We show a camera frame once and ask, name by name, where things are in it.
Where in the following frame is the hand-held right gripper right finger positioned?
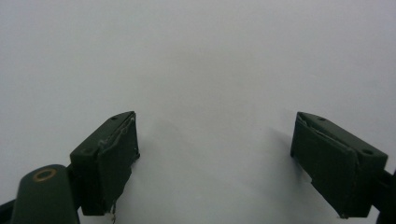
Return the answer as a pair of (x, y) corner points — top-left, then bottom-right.
(290, 111), (389, 219)

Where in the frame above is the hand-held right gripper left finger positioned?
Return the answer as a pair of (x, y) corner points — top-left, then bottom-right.
(69, 110), (141, 217)

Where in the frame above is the light grey mat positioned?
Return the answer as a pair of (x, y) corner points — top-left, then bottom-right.
(0, 0), (396, 224)

